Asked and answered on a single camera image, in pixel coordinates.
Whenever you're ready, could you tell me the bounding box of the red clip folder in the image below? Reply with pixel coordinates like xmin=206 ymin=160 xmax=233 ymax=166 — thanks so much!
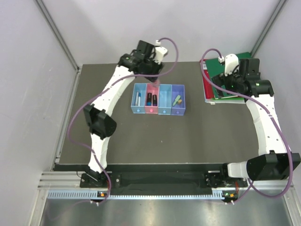
xmin=202 ymin=59 xmax=214 ymax=103

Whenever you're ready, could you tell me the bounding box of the green spiral notebook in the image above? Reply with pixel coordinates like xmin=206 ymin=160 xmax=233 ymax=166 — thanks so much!
xmin=205 ymin=97 xmax=245 ymax=105

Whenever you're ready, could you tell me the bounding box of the green ring binder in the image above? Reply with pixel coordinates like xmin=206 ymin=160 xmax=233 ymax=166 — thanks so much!
xmin=206 ymin=58 xmax=240 ymax=98

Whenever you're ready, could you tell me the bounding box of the black blue highlighter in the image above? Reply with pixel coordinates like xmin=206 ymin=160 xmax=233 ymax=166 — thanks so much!
xmin=146 ymin=93 xmax=152 ymax=106

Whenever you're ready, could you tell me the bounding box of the black purple highlighter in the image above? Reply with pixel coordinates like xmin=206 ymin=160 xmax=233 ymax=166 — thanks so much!
xmin=152 ymin=95 xmax=158 ymax=106

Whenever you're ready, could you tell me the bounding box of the pink drawer box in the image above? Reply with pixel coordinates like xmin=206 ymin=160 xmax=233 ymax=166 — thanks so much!
xmin=145 ymin=83 xmax=159 ymax=114

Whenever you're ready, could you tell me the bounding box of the pink capped small bottle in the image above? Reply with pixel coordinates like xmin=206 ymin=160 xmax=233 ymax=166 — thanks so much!
xmin=152 ymin=80 xmax=160 ymax=88

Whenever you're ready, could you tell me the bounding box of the orange white marker pen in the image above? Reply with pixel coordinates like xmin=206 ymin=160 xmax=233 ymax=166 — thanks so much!
xmin=135 ymin=92 xmax=140 ymax=106

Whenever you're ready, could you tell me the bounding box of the purple drawer box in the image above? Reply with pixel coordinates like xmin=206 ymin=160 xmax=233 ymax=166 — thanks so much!
xmin=171 ymin=84 xmax=186 ymax=116

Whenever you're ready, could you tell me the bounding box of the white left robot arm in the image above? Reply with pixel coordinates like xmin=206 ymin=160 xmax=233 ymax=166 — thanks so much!
xmin=83 ymin=40 xmax=167 ymax=187

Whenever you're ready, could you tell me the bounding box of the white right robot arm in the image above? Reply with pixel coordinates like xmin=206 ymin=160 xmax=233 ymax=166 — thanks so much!
xmin=212 ymin=54 xmax=301 ymax=186

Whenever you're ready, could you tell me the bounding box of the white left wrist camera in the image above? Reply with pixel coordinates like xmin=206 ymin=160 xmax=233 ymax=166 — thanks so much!
xmin=154 ymin=40 xmax=168 ymax=64

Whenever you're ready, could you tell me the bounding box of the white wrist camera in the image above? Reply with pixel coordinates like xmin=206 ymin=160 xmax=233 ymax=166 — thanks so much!
xmin=218 ymin=54 xmax=239 ymax=77
xmin=154 ymin=40 xmax=168 ymax=64

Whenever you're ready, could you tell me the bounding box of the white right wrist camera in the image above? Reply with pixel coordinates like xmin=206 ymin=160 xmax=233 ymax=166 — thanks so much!
xmin=218 ymin=54 xmax=239 ymax=77

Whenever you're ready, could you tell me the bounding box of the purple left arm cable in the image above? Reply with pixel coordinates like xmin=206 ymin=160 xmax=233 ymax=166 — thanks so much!
xmin=67 ymin=37 xmax=179 ymax=206

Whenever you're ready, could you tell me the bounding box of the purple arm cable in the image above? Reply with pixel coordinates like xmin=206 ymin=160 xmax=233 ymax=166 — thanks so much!
xmin=201 ymin=48 xmax=294 ymax=204
xmin=67 ymin=37 xmax=179 ymax=206

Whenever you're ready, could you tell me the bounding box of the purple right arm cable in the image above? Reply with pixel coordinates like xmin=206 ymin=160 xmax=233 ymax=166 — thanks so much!
xmin=201 ymin=48 xmax=294 ymax=204

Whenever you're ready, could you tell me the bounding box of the aluminium frame post right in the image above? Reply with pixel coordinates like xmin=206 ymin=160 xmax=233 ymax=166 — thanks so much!
xmin=250 ymin=0 xmax=288 ymax=57

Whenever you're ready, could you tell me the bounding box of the aluminium frame post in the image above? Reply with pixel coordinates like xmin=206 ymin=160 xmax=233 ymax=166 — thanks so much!
xmin=250 ymin=0 xmax=288 ymax=57
xmin=33 ymin=0 xmax=80 ymax=72

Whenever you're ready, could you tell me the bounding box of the aluminium frame post left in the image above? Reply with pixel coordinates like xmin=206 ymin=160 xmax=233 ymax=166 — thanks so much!
xmin=33 ymin=0 xmax=80 ymax=72

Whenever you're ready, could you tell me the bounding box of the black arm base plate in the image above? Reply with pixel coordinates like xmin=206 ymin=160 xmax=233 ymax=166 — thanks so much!
xmin=80 ymin=163 xmax=247 ymax=195

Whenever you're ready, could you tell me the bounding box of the aluminium front rail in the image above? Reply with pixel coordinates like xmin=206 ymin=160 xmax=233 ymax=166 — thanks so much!
xmin=37 ymin=170 xmax=294 ymax=192

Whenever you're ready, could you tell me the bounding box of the grey slotted cable duct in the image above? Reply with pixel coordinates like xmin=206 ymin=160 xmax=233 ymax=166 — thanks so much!
xmin=47 ymin=190 xmax=235 ymax=200

